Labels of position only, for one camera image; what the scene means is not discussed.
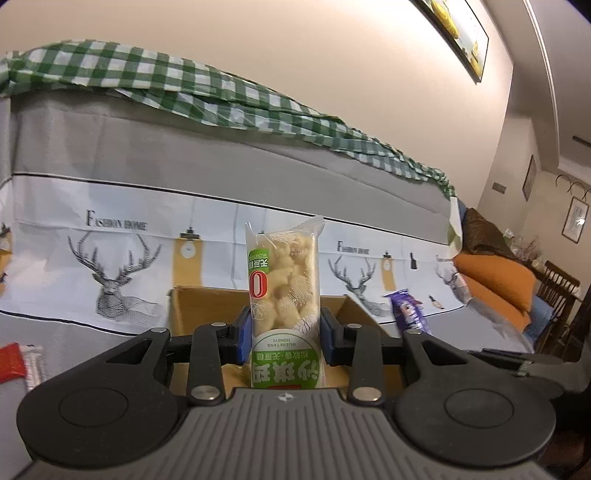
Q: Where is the green white rice cracker pack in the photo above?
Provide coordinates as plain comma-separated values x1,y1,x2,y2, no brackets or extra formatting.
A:
244,214,329,391

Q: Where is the purple Alpenliebe candy bar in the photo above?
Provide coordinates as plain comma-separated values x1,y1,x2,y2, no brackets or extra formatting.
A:
386,289,432,334

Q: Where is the red snack packet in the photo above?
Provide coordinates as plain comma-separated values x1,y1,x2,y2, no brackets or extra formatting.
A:
0,343,26,384

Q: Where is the brown cardboard box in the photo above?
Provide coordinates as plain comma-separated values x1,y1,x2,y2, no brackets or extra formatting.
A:
166,285,408,398

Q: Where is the wooden dining chair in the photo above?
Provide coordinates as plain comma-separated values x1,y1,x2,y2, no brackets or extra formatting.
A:
535,260,580,354

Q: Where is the orange cushion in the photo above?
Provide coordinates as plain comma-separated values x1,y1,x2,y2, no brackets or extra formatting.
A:
453,252,536,333

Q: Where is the small framed picture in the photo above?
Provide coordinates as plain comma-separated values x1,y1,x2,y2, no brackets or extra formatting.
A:
562,197,589,244

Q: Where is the brown blanket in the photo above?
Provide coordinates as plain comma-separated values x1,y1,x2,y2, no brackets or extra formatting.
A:
462,208,518,261

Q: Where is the grey deer print sofa cover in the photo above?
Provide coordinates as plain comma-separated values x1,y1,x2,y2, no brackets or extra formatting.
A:
0,87,537,476

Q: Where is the clear silver stick packet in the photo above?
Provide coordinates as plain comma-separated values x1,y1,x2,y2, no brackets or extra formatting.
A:
20,345,46,392

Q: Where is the green checkered cloth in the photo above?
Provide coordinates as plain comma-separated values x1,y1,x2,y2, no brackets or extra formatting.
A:
1,40,456,198

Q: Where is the framed wall painting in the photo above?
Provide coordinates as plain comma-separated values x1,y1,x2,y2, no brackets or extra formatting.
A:
413,0,490,83

